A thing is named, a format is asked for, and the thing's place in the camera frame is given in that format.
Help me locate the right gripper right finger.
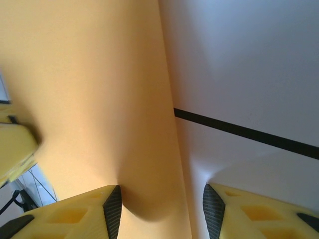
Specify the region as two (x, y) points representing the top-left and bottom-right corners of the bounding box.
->
(202, 183), (319, 239)

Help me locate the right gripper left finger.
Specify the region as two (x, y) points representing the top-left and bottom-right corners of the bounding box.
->
(0, 184), (123, 239)

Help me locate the thin black left gripper cable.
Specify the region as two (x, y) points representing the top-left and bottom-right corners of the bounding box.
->
(0, 189), (28, 218)

